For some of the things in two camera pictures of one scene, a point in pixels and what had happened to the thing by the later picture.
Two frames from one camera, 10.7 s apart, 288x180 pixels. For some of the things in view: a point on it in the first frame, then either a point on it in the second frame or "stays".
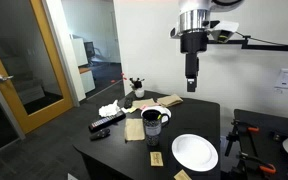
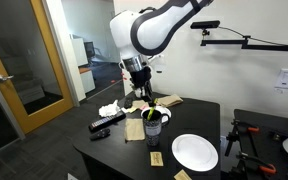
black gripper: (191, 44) to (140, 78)
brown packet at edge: (182, 175) stays
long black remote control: (107, 121) stays
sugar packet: (156, 159) stays
